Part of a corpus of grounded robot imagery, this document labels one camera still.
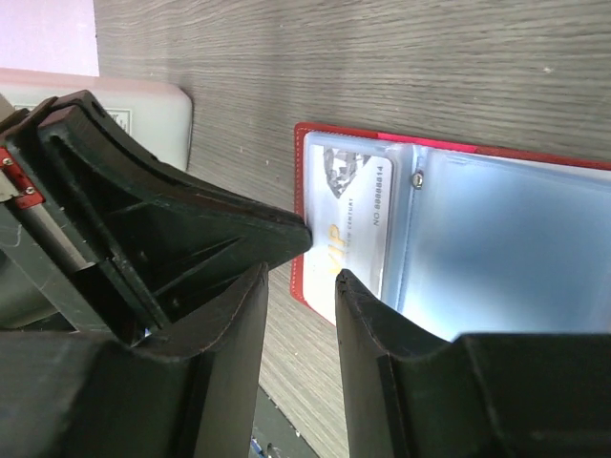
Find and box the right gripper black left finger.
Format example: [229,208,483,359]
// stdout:
[1,264,268,457]

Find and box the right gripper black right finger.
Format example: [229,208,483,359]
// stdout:
[335,270,610,457]

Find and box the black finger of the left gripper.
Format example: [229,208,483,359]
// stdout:
[4,91,312,344]

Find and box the red leather card holder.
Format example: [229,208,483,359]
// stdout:
[290,122,610,341]

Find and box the white plastic bottle black cap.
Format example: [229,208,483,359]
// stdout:
[1,68,193,171]

